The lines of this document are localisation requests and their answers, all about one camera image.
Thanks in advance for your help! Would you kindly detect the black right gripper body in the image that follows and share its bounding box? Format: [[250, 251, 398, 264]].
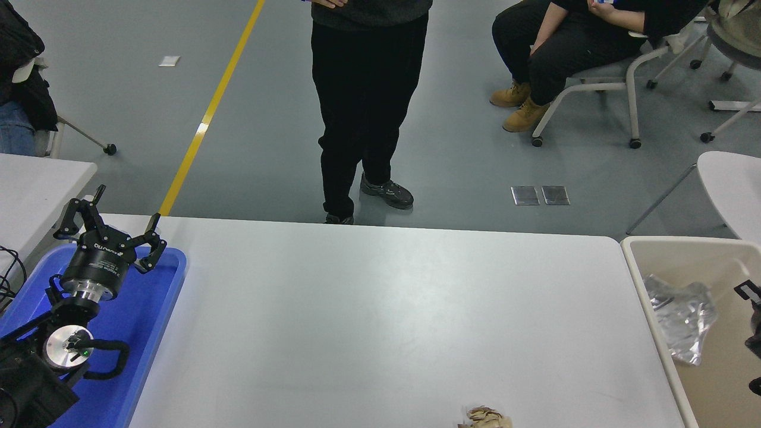
[[745, 300, 761, 360]]

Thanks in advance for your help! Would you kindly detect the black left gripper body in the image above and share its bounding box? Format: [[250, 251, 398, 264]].
[[61, 229, 139, 296]]

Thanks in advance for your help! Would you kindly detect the silver foil tray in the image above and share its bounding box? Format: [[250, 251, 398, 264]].
[[643, 273, 719, 366]]

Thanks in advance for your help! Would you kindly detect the tan paper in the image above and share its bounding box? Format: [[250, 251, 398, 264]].
[[458, 406, 513, 428]]

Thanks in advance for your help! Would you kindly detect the white side table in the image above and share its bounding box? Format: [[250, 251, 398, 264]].
[[0, 153, 98, 268]]

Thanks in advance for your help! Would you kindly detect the large pale bin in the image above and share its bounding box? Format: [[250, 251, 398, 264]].
[[620, 236, 761, 428]]

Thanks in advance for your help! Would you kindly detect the blue plastic tray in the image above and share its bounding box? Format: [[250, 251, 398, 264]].
[[0, 244, 188, 428]]

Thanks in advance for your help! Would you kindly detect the white round table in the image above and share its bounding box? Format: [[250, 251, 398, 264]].
[[626, 150, 761, 244]]

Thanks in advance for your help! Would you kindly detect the person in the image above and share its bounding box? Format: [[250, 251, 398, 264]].
[[300, 0, 433, 225], [490, 0, 708, 133], [0, 0, 58, 156]]

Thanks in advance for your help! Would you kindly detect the grey wheeled office chair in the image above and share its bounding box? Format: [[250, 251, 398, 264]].
[[647, 0, 761, 143]]

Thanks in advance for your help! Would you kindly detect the white wheeled office chair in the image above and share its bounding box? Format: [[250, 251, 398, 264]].
[[531, 21, 714, 149]]

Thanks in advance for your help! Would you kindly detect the black cable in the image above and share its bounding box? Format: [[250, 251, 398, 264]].
[[0, 246, 28, 313]]

